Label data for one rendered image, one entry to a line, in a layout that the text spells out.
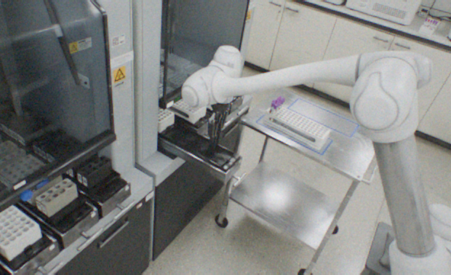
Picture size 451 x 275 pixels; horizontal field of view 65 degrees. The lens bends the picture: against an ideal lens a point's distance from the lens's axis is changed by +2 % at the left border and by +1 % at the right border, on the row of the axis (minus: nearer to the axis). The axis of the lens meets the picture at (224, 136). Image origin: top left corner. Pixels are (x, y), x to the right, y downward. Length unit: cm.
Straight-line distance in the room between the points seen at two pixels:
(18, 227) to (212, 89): 69
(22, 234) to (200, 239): 121
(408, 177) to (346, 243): 146
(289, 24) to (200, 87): 260
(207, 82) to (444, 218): 87
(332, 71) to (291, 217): 111
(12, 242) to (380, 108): 101
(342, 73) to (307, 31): 251
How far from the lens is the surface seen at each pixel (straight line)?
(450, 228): 135
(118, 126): 127
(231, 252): 215
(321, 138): 160
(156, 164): 150
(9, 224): 121
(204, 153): 147
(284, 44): 371
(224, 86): 112
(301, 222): 203
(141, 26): 118
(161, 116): 157
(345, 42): 351
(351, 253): 241
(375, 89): 87
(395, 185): 104
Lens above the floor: 177
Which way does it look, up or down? 38 degrees down
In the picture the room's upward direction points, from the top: 11 degrees clockwise
